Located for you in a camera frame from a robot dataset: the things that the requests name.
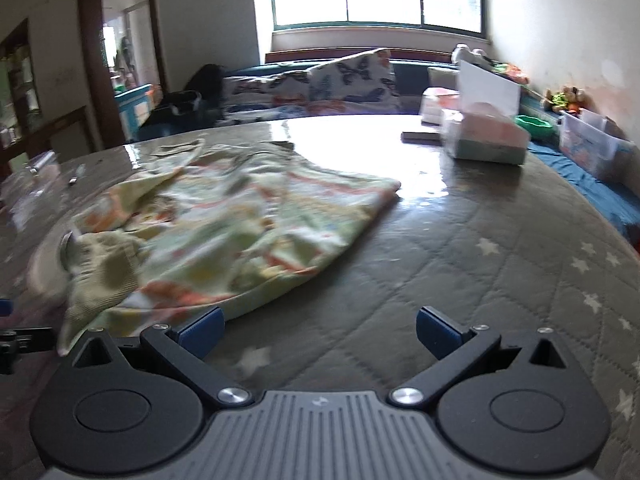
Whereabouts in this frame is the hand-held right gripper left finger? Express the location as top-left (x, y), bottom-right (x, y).
top-left (70, 306), bottom-right (253, 407)

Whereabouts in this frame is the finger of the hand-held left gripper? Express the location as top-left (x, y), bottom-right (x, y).
top-left (0, 327), bottom-right (54, 376)

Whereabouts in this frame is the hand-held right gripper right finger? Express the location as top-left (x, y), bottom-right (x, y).
top-left (390, 306), bottom-right (568, 407)

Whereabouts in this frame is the green patterned garment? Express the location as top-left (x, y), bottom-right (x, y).
top-left (57, 142), bottom-right (401, 356)

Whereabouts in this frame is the clear plastic container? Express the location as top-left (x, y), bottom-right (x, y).
top-left (0, 152), bottom-right (63, 231)

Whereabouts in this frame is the flat grey digital scale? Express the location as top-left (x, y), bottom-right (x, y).
top-left (401, 130), bottom-right (443, 145)

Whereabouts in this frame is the green pink tissue box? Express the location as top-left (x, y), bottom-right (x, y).
top-left (440, 60), bottom-right (532, 166)

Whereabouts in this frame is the brown wooden cabinet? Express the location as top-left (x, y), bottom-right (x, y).
top-left (0, 17), bottom-right (93, 181)

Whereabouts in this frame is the white pink tissue pack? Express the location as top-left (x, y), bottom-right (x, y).
top-left (419, 86), bottom-right (461, 126)

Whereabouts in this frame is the green bowl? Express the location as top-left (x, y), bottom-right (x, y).
top-left (515, 115), bottom-right (556, 138)

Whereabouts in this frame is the teal plastic rack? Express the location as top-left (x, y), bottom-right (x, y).
top-left (114, 85), bottom-right (163, 143)

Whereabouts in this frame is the black bag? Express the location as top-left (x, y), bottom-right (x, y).
top-left (145, 64), bottom-right (226, 128)

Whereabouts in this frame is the clear plastic storage box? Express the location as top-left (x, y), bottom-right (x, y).
top-left (557, 109), bottom-right (638, 183)

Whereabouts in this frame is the butterfly print cushion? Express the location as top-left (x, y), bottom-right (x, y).
top-left (220, 72), bottom-right (313, 121)
top-left (307, 47), bottom-right (403, 113)

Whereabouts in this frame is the grey pillow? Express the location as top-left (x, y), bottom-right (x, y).
top-left (427, 65), bottom-right (461, 92)

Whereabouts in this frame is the orange green plush toy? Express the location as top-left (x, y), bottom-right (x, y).
top-left (492, 61), bottom-right (531, 86)

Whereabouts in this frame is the brown teddy bear plush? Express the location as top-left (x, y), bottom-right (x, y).
top-left (560, 85), bottom-right (588, 112)

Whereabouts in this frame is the white black plush toy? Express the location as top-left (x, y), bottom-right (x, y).
top-left (451, 44), bottom-right (493, 68)

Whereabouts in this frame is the brown wooden door frame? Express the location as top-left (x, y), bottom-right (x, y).
top-left (77, 0), bottom-right (168, 148)

